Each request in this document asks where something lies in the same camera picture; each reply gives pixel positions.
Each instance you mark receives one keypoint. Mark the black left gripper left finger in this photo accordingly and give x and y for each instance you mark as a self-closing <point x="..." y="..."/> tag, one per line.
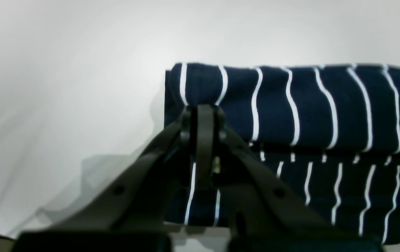
<point x="129" y="214"/>

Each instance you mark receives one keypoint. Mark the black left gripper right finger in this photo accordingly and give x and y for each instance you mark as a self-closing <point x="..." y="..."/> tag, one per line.
<point x="263" y="213"/>

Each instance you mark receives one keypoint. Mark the navy white striped T-shirt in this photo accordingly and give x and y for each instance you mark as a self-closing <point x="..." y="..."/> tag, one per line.
<point x="330" y="132"/>

